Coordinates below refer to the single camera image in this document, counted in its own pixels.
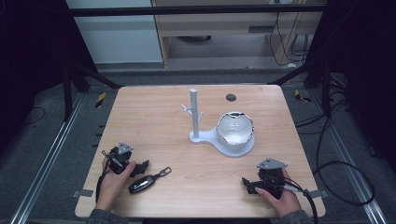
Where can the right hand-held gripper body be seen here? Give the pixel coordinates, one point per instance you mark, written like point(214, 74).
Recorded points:
point(271, 180)

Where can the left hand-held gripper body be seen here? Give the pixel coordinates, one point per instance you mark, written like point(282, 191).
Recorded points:
point(116, 161)

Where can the person's right hand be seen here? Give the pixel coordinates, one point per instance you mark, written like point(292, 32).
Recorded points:
point(286, 200)

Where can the person's left hand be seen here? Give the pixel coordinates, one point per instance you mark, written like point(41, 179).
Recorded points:
point(110, 186)

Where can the grey tape piece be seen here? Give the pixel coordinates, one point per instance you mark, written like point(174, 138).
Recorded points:
point(318, 194)
point(83, 193)

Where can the white bowl with dark rim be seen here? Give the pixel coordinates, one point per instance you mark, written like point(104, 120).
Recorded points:
point(234, 132)

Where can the yellow and black tape strip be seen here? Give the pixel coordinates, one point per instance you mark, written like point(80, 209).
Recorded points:
point(100, 100)
point(301, 97)

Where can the grey key stand with pole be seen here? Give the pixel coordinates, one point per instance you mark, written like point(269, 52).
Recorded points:
point(204, 137)

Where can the black metal stand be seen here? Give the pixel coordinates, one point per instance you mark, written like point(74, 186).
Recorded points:
point(67, 93)
point(326, 90)

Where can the round grey table grommet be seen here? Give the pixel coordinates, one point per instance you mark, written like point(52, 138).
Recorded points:
point(231, 97)

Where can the white cabinet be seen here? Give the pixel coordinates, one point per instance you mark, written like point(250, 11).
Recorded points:
point(118, 37)

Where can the dark curtain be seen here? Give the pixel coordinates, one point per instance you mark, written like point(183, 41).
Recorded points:
point(367, 77)
point(31, 62)

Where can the light wooden desk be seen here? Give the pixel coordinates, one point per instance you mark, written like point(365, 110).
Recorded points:
point(218, 26)

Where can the aluminium floor rail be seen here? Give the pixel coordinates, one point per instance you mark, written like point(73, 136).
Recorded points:
point(348, 161)
point(46, 161)

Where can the black horizontal frame bar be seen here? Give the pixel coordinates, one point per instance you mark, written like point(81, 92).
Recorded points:
point(186, 11)

